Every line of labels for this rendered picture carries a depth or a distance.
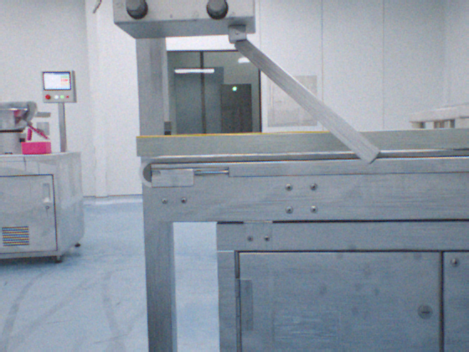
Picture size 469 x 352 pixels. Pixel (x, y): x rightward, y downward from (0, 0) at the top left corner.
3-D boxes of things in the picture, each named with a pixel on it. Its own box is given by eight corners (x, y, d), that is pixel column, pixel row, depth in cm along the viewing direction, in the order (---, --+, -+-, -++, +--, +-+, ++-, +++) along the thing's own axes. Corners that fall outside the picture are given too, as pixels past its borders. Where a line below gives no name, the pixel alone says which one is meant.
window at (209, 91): (160, 137, 572) (157, 50, 564) (160, 137, 573) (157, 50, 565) (261, 135, 582) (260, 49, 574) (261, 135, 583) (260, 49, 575)
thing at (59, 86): (44, 152, 324) (38, 69, 319) (49, 152, 334) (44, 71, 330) (75, 152, 325) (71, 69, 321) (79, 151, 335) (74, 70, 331)
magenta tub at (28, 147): (21, 155, 289) (20, 142, 288) (28, 154, 301) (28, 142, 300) (46, 154, 290) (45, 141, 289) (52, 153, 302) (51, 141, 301)
